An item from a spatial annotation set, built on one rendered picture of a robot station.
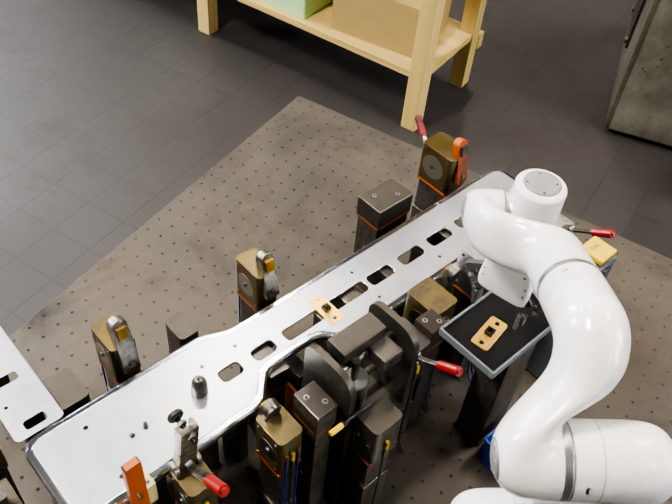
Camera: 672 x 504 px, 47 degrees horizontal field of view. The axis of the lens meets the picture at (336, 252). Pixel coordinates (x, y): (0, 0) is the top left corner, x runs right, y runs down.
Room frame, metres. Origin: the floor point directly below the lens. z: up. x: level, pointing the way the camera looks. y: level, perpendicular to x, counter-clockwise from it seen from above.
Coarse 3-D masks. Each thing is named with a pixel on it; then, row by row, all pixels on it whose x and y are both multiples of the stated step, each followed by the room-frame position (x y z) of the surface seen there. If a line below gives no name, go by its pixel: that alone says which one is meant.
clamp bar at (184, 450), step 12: (168, 420) 0.65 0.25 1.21; (180, 420) 0.65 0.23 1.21; (192, 420) 0.65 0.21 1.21; (180, 432) 0.63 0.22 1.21; (192, 432) 0.63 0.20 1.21; (180, 444) 0.62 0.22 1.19; (192, 444) 0.64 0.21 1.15; (180, 456) 0.63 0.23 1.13; (192, 456) 0.65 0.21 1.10; (180, 468) 0.63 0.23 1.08
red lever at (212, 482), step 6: (192, 462) 0.65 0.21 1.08; (186, 468) 0.64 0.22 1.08; (192, 468) 0.63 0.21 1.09; (198, 468) 0.63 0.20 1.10; (192, 474) 0.62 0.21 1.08; (198, 474) 0.61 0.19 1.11; (204, 474) 0.61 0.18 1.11; (210, 474) 0.61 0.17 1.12; (204, 480) 0.60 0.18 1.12; (210, 480) 0.59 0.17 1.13; (216, 480) 0.59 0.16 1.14; (210, 486) 0.58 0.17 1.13; (216, 486) 0.58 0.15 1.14; (222, 486) 0.57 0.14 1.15; (228, 486) 0.58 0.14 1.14; (216, 492) 0.57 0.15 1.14; (222, 492) 0.57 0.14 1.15; (228, 492) 0.57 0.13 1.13
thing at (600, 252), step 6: (594, 240) 1.24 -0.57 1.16; (600, 240) 1.24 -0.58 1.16; (588, 246) 1.21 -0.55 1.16; (594, 246) 1.22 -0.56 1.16; (600, 246) 1.22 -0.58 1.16; (606, 246) 1.22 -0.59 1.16; (588, 252) 1.20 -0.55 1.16; (594, 252) 1.20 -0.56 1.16; (600, 252) 1.20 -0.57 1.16; (606, 252) 1.20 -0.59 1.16; (612, 252) 1.20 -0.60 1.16; (594, 258) 1.18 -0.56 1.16; (600, 258) 1.18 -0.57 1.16; (606, 258) 1.18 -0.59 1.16; (600, 264) 1.17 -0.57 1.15
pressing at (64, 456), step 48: (384, 240) 1.32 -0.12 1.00; (336, 288) 1.15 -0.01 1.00; (384, 288) 1.17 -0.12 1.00; (240, 336) 0.99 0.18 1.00; (144, 384) 0.85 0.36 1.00; (240, 384) 0.87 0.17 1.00; (48, 432) 0.72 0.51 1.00; (96, 432) 0.73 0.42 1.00; (144, 432) 0.74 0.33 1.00; (48, 480) 0.62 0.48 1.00; (96, 480) 0.63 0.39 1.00
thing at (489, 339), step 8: (488, 320) 0.97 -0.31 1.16; (496, 320) 0.97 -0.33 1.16; (488, 328) 0.94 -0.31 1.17; (496, 328) 0.95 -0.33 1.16; (504, 328) 0.96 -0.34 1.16; (480, 336) 0.93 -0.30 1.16; (488, 336) 0.93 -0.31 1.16; (496, 336) 0.93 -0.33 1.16; (480, 344) 0.91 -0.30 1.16; (488, 344) 0.91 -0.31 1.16
